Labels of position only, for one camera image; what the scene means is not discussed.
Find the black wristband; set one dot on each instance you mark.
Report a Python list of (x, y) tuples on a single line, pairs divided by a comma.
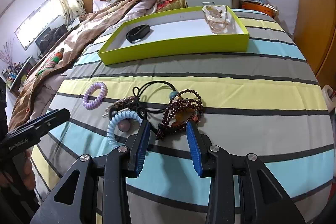
[(139, 28)]

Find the brown leopard hair clip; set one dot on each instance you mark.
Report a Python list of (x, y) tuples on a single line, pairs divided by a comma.
[(120, 104)]

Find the person's left hand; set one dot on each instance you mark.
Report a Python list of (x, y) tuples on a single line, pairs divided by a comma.
[(30, 182)]

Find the wooden wardrobe door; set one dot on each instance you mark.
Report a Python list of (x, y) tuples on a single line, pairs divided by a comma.
[(315, 29)]

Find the brown blanket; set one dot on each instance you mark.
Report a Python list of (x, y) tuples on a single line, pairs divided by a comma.
[(86, 27)]

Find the window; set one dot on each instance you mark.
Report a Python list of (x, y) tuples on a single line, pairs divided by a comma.
[(34, 24)]

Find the green tray box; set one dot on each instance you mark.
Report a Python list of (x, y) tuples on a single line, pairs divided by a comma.
[(183, 29)]

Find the red green plaid cloth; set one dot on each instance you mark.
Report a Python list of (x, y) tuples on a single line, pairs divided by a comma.
[(50, 62)]

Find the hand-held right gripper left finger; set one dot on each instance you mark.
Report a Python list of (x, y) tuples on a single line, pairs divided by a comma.
[(140, 146)]

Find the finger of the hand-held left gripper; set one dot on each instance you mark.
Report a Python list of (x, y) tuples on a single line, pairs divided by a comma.
[(39, 119), (55, 121)]

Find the orange box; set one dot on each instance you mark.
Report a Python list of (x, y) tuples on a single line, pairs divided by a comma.
[(257, 7)]

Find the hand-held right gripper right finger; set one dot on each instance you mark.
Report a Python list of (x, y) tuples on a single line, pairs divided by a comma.
[(194, 150)]

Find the striped bedsheet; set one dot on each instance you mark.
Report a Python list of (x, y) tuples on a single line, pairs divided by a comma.
[(236, 87)]

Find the white tape roll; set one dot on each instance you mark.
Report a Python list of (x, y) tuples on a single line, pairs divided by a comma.
[(328, 95)]

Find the black chair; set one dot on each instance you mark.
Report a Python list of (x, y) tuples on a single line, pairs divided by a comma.
[(51, 37)]

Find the red yellow patterned quilt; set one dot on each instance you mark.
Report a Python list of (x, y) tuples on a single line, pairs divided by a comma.
[(170, 2)]

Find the shelf with small bottles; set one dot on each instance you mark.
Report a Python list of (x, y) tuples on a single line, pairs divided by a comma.
[(18, 74)]

